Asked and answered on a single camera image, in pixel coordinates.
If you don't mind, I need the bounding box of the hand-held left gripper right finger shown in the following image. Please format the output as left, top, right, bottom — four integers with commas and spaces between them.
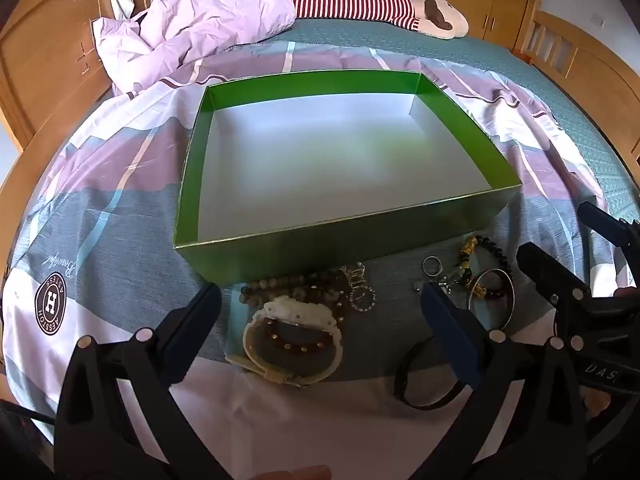
421, 282, 588, 480

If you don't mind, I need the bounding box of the person's left hand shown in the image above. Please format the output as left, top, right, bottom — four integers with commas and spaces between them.
250, 465, 334, 480

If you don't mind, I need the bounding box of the reddish brown bead bracelet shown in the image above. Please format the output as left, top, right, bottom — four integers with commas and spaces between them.
262, 316, 342, 355

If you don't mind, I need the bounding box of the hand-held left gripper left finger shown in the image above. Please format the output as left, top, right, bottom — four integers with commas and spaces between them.
54, 282, 223, 480

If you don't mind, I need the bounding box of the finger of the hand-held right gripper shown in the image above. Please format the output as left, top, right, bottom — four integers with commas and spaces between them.
516, 242, 594, 312
577, 201, 640, 261

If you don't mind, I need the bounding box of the silver bangle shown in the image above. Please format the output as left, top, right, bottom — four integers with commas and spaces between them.
466, 268, 516, 332

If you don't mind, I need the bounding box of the person's right hand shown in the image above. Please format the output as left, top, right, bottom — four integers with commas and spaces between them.
585, 390, 616, 416

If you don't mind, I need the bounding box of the pale pink duvet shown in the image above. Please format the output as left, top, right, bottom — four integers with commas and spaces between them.
92, 0, 297, 97

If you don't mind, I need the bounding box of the green cardboard box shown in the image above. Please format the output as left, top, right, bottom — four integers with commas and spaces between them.
173, 70, 521, 286

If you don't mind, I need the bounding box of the black and gold bead bracelet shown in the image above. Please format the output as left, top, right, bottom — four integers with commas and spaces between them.
451, 234, 514, 302

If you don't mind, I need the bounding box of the black band bracelet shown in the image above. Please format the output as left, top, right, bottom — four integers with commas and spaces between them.
393, 334, 482, 409

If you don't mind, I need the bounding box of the black cable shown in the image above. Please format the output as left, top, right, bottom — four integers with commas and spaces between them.
19, 406, 57, 425

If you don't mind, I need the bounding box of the patterned pink grey bed sheet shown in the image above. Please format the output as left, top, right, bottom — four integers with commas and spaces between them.
0, 45, 615, 480

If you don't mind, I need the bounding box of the grey brown bead bracelet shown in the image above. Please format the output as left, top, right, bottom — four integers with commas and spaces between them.
238, 269, 352, 322

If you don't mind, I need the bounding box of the wooden bed end board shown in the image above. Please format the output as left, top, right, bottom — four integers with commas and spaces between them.
510, 5, 640, 161
0, 0, 123, 201

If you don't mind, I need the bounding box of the white wrist watch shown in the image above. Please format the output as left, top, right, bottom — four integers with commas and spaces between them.
225, 295, 347, 389

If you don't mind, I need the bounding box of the round rhinestone pendant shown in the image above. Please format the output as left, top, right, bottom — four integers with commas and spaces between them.
349, 285, 381, 314

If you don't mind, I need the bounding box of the striped plush toy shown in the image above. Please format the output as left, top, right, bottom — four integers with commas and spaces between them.
265, 0, 470, 40

